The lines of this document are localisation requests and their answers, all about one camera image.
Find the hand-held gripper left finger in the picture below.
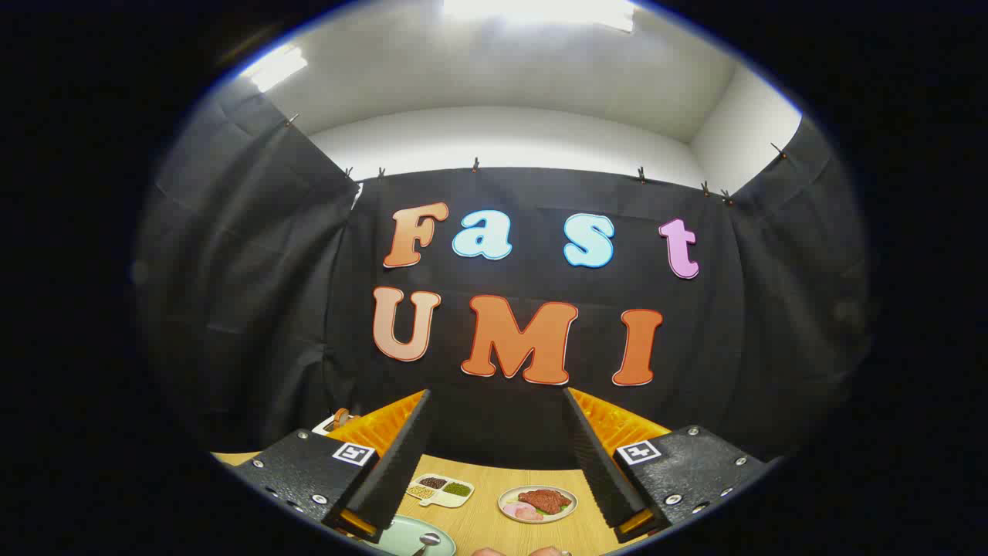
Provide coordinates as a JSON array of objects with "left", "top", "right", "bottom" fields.
[{"left": 232, "top": 390, "right": 433, "bottom": 544}]

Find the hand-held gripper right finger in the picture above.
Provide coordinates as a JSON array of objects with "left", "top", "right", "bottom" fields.
[{"left": 562, "top": 388, "right": 773, "bottom": 544}]

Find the white divided snack dish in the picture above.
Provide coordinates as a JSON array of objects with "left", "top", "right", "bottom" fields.
[{"left": 405, "top": 473, "right": 475, "bottom": 508}]

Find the brown grilled steak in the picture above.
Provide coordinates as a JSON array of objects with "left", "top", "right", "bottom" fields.
[{"left": 519, "top": 489, "right": 573, "bottom": 515}]

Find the round teal plate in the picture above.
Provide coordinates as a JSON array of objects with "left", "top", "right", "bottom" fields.
[{"left": 370, "top": 515, "right": 456, "bottom": 556}]

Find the oval cream plate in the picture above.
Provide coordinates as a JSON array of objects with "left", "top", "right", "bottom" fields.
[{"left": 498, "top": 485, "right": 578, "bottom": 524}]

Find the row of small cloth clips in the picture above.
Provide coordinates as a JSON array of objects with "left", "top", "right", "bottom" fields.
[{"left": 284, "top": 114, "right": 788, "bottom": 206}]

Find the narrow ceiling light panel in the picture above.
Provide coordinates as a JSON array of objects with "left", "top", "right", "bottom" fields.
[{"left": 243, "top": 46, "right": 308, "bottom": 92}]

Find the large ceiling light panel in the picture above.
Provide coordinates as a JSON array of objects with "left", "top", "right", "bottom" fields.
[{"left": 444, "top": 0, "right": 638, "bottom": 33}]

